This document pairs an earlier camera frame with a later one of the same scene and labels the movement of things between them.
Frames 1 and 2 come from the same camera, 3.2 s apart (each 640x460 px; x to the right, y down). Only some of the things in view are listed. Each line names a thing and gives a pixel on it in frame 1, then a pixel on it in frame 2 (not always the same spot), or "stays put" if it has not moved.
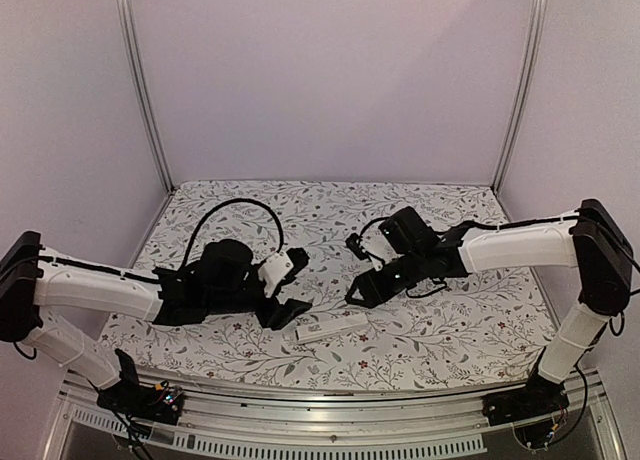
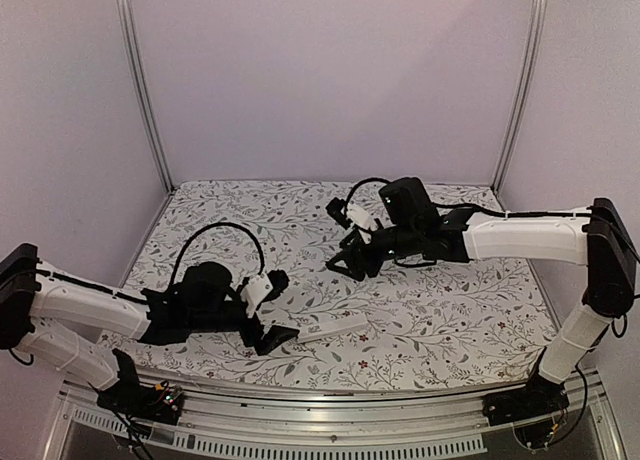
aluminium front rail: (221, 416) stays put
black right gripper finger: (350, 299) → (353, 268)
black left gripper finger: (286, 312) → (275, 337)
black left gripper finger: (279, 309) → (256, 334)
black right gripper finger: (363, 283) → (352, 243)
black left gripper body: (264, 316) → (246, 337)
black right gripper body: (409, 276) → (371, 266)
